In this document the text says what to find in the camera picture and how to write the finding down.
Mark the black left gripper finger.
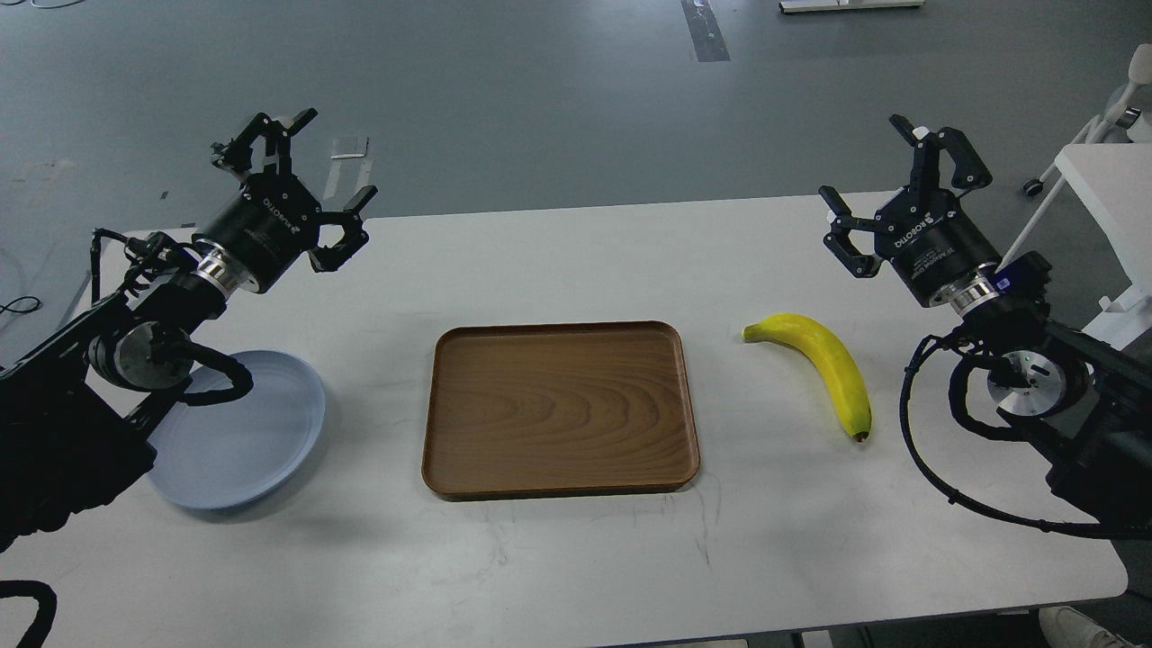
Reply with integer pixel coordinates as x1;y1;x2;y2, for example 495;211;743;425
211;108;320;196
308;184;378;274

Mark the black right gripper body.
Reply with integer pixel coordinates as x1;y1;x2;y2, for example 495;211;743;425
876;189;1001;308

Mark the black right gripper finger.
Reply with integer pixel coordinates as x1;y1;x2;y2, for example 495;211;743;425
818;184;887;278
889;114;993;201

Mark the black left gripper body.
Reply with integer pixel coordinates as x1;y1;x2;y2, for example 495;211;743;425
194;172;320;294

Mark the yellow banana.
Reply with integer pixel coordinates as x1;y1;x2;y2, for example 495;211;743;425
741;312;873;443

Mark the light blue plate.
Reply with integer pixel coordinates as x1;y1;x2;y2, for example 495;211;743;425
147;351;328;511

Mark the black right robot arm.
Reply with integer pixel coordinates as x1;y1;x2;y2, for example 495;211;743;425
819;114;1149;541

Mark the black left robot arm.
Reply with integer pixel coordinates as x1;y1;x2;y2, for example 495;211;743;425
1;108;377;549

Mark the brown wooden tray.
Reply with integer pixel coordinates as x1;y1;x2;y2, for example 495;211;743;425
420;321;702;502

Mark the white shoe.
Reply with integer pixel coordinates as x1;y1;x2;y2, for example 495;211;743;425
1038;606;1140;647

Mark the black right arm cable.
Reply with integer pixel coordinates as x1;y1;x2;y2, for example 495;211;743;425
900;331;1152;541

